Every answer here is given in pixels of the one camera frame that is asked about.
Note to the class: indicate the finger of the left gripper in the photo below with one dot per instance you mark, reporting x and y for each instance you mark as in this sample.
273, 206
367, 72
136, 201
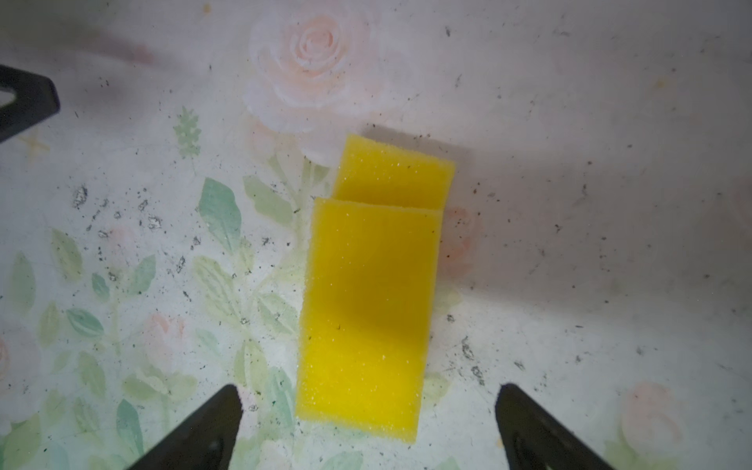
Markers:
35, 99

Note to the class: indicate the yellow top stack sponge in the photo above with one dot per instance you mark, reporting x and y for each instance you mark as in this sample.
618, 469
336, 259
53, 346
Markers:
365, 322

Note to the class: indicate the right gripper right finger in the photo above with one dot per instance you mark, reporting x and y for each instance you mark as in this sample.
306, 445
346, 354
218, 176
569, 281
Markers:
534, 439

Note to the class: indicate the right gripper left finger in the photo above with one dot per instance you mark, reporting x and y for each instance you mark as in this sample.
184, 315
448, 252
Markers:
204, 440

